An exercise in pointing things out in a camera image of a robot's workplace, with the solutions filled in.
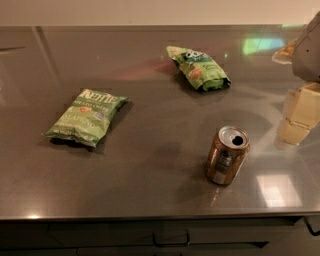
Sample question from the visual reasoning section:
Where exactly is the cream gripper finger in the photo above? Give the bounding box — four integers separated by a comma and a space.
277, 82, 320, 145
272, 39, 297, 65

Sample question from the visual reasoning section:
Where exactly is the orange soda can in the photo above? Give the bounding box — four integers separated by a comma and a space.
206, 126, 250, 186

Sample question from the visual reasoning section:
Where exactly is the green crumpled snack bag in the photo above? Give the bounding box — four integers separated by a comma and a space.
166, 46, 231, 91

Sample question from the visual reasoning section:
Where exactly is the green Kettle jalapeno chip bag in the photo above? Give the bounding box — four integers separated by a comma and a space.
45, 89, 128, 147

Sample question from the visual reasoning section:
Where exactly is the black handle at right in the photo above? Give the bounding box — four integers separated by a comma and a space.
303, 217, 320, 237

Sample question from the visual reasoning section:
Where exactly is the dark drawer front with handle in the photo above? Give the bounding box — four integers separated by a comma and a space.
0, 217, 298, 250

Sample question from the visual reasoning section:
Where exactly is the black drawer handle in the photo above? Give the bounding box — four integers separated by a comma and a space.
152, 231, 190, 248

